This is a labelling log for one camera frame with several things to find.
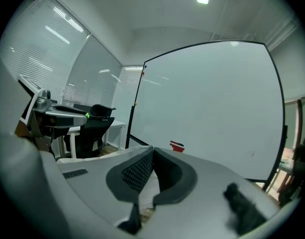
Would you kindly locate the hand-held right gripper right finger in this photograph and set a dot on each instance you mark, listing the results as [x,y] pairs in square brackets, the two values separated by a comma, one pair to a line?
[207,208]

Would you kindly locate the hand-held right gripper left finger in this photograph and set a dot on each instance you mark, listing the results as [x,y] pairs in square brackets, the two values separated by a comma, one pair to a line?
[92,183]

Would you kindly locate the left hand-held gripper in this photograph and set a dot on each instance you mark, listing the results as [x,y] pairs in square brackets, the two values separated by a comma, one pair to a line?
[39,101]

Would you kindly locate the black-framed whiteboard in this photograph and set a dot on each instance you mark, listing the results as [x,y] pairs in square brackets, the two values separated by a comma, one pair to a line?
[212,96]

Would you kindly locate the red whiteboard eraser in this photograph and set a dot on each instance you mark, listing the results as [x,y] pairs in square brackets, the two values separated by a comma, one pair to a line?
[177,146]

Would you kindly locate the person's left hand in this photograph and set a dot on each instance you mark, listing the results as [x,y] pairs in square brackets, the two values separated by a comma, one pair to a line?
[44,144]

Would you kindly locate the black office chair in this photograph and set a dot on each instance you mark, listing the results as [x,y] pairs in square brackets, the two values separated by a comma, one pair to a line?
[302,158]
[95,131]

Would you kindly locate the white desk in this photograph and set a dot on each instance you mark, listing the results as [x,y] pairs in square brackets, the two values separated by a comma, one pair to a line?
[117,124]

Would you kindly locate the white window blinds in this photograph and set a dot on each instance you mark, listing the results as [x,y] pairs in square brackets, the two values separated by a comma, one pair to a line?
[43,46]
[130,86]

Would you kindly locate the grey roller blind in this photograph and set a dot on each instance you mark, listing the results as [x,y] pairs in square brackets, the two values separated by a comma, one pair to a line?
[292,123]

